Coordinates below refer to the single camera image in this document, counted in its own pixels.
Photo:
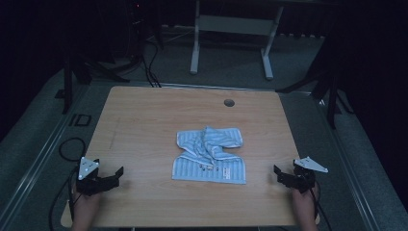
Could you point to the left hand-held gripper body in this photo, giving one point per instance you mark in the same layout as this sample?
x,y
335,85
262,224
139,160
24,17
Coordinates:
x,y
93,184

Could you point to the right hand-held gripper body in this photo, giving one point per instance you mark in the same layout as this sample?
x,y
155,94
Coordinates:
x,y
303,178

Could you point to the blue striped towel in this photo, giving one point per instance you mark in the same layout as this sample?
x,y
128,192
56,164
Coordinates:
x,y
210,159

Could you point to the person's left hand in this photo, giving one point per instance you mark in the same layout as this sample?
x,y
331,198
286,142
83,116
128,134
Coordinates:
x,y
85,202

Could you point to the person's right hand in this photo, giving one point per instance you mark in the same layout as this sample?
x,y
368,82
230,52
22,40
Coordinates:
x,y
304,202

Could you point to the grey round table grommet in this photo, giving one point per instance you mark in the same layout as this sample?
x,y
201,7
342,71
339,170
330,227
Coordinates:
x,y
229,103

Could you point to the black metal stand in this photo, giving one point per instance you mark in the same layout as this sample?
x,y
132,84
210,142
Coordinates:
x,y
330,96
69,83

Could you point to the white metal desk frame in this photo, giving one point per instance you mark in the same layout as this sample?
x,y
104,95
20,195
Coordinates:
x,y
235,25

